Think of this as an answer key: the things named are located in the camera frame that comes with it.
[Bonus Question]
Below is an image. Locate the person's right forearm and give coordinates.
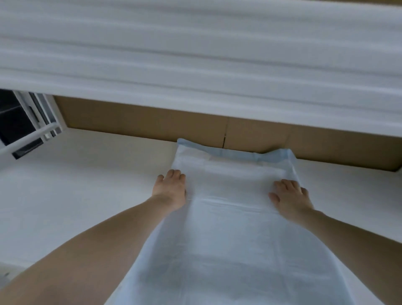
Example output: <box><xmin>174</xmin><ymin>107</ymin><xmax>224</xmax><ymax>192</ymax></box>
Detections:
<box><xmin>298</xmin><ymin>210</ymin><xmax>402</xmax><ymax>305</ymax></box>

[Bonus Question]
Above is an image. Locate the person's left hand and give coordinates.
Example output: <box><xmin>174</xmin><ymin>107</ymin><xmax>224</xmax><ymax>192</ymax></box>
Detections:
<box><xmin>152</xmin><ymin>169</ymin><xmax>187</xmax><ymax>211</ymax></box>

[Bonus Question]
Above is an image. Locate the white window frame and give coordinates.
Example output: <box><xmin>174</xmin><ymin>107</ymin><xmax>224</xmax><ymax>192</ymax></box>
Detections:
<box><xmin>12</xmin><ymin>91</ymin><xmax>67</xmax><ymax>142</ymax></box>

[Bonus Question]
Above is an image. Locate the white metal shelving rack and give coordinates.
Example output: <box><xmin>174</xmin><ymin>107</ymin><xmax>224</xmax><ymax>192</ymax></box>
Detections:
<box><xmin>0</xmin><ymin>0</ymin><xmax>402</xmax><ymax>305</ymax></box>

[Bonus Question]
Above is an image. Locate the blue white absorbent pad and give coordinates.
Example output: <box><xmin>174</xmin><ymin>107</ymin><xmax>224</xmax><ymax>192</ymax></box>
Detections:
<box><xmin>105</xmin><ymin>138</ymin><xmax>356</xmax><ymax>305</ymax></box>

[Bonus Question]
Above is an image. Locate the brown cardboard back panel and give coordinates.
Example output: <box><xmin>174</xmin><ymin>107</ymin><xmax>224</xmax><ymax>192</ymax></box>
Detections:
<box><xmin>53</xmin><ymin>96</ymin><xmax>402</xmax><ymax>172</ymax></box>

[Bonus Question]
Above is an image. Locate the person's right hand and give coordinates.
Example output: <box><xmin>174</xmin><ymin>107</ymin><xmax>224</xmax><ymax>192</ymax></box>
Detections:
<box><xmin>268</xmin><ymin>179</ymin><xmax>315</xmax><ymax>224</ymax></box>

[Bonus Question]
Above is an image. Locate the person's left forearm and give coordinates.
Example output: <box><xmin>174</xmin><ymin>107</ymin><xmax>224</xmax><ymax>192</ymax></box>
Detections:
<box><xmin>0</xmin><ymin>194</ymin><xmax>176</xmax><ymax>305</ymax></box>

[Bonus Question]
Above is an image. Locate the black drawer cabinet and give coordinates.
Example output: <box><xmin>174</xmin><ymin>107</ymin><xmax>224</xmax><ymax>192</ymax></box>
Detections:
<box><xmin>0</xmin><ymin>89</ymin><xmax>44</xmax><ymax>159</ymax></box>

